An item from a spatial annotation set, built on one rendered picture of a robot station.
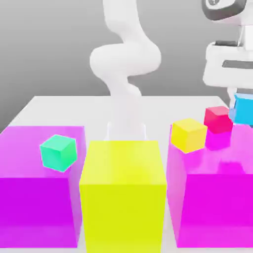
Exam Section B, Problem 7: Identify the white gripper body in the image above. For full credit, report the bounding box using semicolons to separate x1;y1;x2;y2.
203;42;253;89

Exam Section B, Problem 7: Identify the small blue cube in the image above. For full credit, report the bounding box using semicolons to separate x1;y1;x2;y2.
228;92;253;127

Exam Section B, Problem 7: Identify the small red cube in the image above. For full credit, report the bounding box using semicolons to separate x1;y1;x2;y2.
204;106;234;134

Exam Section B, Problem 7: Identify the small magenta cube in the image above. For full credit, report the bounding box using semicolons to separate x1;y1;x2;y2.
205;128;232;151

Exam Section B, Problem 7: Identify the small yellow cube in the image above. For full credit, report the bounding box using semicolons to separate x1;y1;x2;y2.
170;118;208;155

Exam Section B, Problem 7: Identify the small green cube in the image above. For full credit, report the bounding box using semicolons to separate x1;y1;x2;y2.
40;134;78;173

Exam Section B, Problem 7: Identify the large magenta box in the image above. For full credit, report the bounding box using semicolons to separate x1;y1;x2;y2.
166;123;253;249
0;126;86;249

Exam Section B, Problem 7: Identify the large yellow box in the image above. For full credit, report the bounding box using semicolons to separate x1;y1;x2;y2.
79;140;168;253

